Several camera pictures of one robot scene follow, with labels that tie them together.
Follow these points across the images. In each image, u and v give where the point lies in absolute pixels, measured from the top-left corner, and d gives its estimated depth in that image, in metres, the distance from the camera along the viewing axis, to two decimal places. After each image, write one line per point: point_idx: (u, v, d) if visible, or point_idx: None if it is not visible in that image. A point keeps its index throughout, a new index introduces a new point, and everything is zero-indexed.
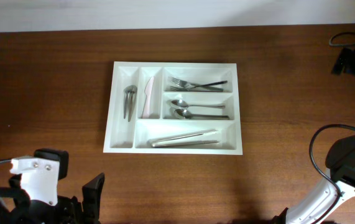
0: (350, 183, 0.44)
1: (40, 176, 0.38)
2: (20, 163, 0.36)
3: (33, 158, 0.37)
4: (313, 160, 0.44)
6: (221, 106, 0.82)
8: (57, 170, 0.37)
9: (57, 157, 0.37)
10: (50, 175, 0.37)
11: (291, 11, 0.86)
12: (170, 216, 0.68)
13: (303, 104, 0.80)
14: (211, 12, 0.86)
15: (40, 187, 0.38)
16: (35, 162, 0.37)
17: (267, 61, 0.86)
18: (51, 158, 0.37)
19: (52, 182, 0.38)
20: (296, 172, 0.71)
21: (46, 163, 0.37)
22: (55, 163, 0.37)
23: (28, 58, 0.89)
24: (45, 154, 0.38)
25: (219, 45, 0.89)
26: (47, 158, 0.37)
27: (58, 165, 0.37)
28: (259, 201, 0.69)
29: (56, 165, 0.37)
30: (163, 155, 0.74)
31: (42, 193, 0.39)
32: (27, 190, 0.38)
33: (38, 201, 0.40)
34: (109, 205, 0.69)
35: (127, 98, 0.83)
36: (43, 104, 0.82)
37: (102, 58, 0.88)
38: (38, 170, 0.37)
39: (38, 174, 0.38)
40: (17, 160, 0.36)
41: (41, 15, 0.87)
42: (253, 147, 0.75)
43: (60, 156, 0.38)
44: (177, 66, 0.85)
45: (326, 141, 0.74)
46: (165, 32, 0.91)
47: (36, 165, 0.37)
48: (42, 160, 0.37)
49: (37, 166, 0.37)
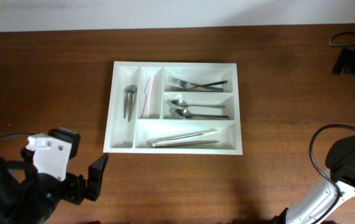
0: (350, 183, 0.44)
1: (52, 153, 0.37)
2: (36, 140, 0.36)
3: (46, 136, 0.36)
4: (313, 160, 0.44)
6: (221, 106, 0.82)
8: (69, 151, 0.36)
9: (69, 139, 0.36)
10: (61, 155, 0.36)
11: (291, 10, 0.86)
12: (170, 216, 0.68)
13: (303, 104, 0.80)
14: (211, 12, 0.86)
15: (50, 162, 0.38)
16: (49, 140, 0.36)
17: (267, 61, 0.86)
18: (64, 139, 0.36)
19: (63, 162, 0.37)
20: (296, 172, 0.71)
21: (59, 144, 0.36)
22: (66, 144, 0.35)
23: (27, 58, 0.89)
24: (59, 134, 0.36)
25: (219, 45, 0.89)
26: (61, 138, 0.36)
27: (70, 146, 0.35)
28: (259, 201, 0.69)
29: (68, 148, 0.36)
30: (163, 155, 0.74)
31: (52, 168, 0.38)
32: (39, 165, 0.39)
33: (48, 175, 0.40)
34: (109, 205, 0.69)
35: (127, 98, 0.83)
36: (43, 104, 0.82)
37: (102, 57, 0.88)
38: (51, 148, 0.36)
39: (50, 151, 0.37)
40: (33, 137, 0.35)
41: (40, 15, 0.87)
42: (253, 147, 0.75)
43: (73, 139, 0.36)
44: (177, 66, 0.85)
45: (326, 141, 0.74)
46: (165, 32, 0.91)
47: (49, 143, 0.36)
48: (55, 140, 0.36)
49: (50, 145, 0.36)
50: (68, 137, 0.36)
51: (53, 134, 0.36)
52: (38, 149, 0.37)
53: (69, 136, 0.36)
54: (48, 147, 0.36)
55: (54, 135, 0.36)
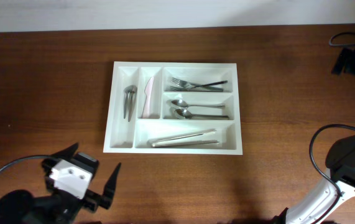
0: (349, 183, 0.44)
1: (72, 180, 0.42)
2: (59, 168, 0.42)
3: (69, 165, 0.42)
4: (313, 160, 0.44)
6: (221, 106, 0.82)
8: (89, 180, 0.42)
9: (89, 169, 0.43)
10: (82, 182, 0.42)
11: (291, 11, 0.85)
12: (170, 216, 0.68)
13: (303, 104, 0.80)
14: (211, 12, 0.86)
15: (69, 186, 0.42)
16: (71, 169, 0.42)
17: (267, 61, 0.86)
18: (86, 167, 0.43)
19: (82, 185, 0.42)
20: (296, 172, 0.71)
21: (80, 173, 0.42)
22: (88, 173, 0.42)
23: (27, 58, 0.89)
24: (80, 162, 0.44)
25: (219, 45, 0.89)
26: (81, 167, 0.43)
27: (91, 175, 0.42)
28: (259, 201, 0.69)
29: (89, 176, 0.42)
30: (163, 155, 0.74)
31: (69, 190, 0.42)
32: (58, 186, 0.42)
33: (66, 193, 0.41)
34: (109, 205, 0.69)
35: (127, 98, 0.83)
36: (43, 104, 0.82)
37: (102, 57, 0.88)
38: (72, 175, 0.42)
39: (70, 178, 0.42)
40: (57, 167, 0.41)
41: (40, 15, 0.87)
42: (253, 147, 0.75)
43: (93, 167, 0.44)
44: (177, 66, 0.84)
45: (326, 141, 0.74)
46: (165, 32, 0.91)
47: (71, 172, 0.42)
48: (77, 169, 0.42)
49: (71, 173, 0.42)
50: (89, 165, 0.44)
51: (74, 162, 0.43)
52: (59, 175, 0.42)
53: (91, 163, 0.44)
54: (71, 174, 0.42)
55: (74, 163, 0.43)
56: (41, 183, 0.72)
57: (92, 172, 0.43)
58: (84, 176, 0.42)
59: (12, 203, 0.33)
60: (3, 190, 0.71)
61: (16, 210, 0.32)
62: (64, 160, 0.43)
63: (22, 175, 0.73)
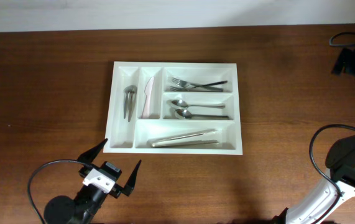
0: (350, 183, 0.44)
1: (100, 183, 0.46)
2: (91, 175, 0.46)
3: (97, 173, 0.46)
4: (313, 161, 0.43)
6: (221, 106, 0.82)
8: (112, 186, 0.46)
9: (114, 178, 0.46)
10: (107, 186, 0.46)
11: (292, 11, 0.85)
12: (170, 216, 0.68)
13: (302, 103, 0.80)
14: (211, 13, 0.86)
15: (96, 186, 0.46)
16: (99, 177, 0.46)
17: (267, 61, 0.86)
18: (110, 176, 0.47)
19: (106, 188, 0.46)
20: (296, 172, 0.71)
21: (106, 180, 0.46)
22: (112, 181, 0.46)
23: (27, 58, 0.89)
24: (106, 172, 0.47)
25: (219, 45, 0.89)
26: (108, 175, 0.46)
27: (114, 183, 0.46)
28: (259, 201, 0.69)
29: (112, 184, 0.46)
30: (163, 156, 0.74)
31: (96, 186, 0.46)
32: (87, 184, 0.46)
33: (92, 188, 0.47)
34: (109, 206, 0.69)
35: (127, 98, 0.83)
36: (43, 104, 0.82)
37: (102, 57, 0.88)
38: (100, 181, 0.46)
39: (98, 182, 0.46)
40: (89, 173, 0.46)
41: (40, 15, 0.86)
42: (253, 147, 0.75)
43: (115, 176, 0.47)
44: (177, 66, 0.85)
45: (326, 141, 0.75)
46: (165, 32, 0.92)
47: (99, 178, 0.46)
48: (104, 178, 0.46)
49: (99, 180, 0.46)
50: (113, 174, 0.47)
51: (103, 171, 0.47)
52: (90, 181, 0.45)
53: (114, 173, 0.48)
54: (99, 180, 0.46)
55: (102, 172, 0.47)
56: (41, 183, 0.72)
57: (116, 180, 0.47)
58: (109, 183, 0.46)
59: (60, 208, 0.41)
60: (3, 190, 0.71)
61: (63, 214, 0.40)
62: (94, 168, 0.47)
63: (22, 175, 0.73)
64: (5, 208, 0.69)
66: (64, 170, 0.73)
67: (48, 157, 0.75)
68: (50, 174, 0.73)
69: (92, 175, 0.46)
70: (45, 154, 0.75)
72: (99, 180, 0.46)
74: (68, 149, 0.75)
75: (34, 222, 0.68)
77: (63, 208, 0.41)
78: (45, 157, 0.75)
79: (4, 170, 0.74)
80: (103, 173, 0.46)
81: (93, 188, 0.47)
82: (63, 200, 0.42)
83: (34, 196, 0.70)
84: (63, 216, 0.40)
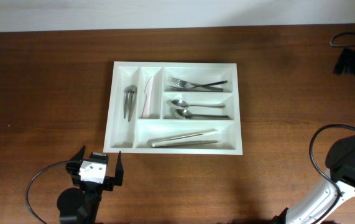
0: (350, 183, 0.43)
1: (94, 172, 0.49)
2: (82, 165, 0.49)
3: (89, 162, 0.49)
4: (313, 161, 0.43)
6: (221, 106, 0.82)
8: (105, 170, 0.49)
9: (104, 161, 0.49)
10: (102, 172, 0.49)
11: (292, 10, 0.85)
12: (170, 216, 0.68)
13: (302, 103, 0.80)
14: (211, 13, 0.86)
15: (93, 176, 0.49)
16: (91, 165, 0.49)
17: (267, 61, 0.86)
18: (101, 161, 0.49)
19: (101, 175, 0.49)
20: (296, 172, 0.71)
21: (99, 165, 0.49)
22: (104, 164, 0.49)
23: (27, 59, 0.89)
24: (95, 159, 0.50)
25: (219, 45, 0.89)
26: (99, 161, 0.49)
27: (106, 165, 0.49)
28: (259, 201, 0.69)
29: (105, 167, 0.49)
30: (163, 156, 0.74)
31: (92, 176, 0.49)
32: (84, 177, 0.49)
33: (91, 182, 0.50)
34: (109, 206, 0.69)
35: (127, 98, 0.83)
36: (41, 104, 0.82)
37: (102, 57, 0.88)
38: (93, 169, 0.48)
39: (92, 170, 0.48)
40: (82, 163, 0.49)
41: (40, 15, 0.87)
42: (253, 147, 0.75)
43: (105, 159, 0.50)
44: (178, 66, 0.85)
45: (325, 141, 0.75)
46: (165, 32, 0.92)
47: (92, 167, 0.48)
48: (96, 164, 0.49)
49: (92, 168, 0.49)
50: (102, 159, 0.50)
51: (92, 159, 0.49)
52: (85, 171, 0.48)
53: (102, 158, 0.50)
54: (92, 168, 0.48)
55: (92, 160, 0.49)
56: (41, 183, 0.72)
57: (107, 163, 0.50)
58: (102, 167, 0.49)
59: (71, 196, 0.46)
60: (3, 190, 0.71)
61: (74, 203, 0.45)
62: (84, 160, 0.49)
63: (22, 175, 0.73)
64: (5, 208, 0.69)
66: (64, 170, 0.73)
67: (48, 158, 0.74)
68: (50, 174, 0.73)
69: (84, 165, 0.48)
70: (45, 154, 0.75)
72: (92, 169, 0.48)
74: (68, 149, 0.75)
75: (34, 222, 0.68)
77: (73, 198, 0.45)
78: (45, 157, 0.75)
79: (4, 170, 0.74)
80: (94, 162, 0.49)
81: (89, 181, 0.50)
82: (74, 189, 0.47)
83: (33, 196, 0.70)
84: (74, 204, 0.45)
